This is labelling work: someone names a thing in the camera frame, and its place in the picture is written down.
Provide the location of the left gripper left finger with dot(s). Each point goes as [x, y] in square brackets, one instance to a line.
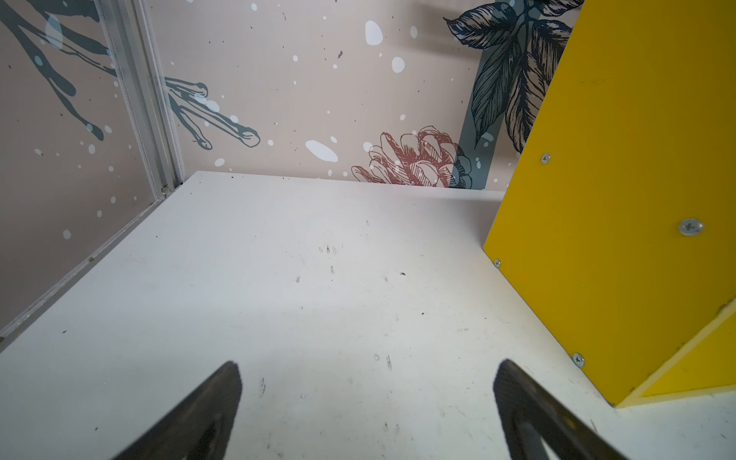
[199, 427]

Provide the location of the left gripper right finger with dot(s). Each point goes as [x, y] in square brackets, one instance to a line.
[534, 422]

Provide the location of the yellow pink blue bookshelf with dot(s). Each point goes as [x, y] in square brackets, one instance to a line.
[618, 228]

